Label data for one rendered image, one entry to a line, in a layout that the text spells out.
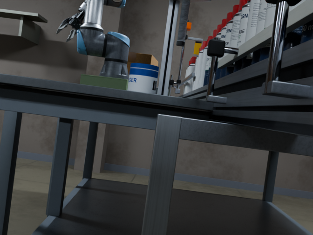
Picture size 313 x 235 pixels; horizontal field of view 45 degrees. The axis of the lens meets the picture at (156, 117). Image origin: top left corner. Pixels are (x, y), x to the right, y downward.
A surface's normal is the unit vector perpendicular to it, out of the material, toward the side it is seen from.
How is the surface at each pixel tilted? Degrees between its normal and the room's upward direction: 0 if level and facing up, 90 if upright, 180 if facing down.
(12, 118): 90
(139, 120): 90
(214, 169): 90
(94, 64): 90
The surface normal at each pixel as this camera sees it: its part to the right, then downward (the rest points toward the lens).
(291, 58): -0.99, -0.13
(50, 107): 0.02, 0.02
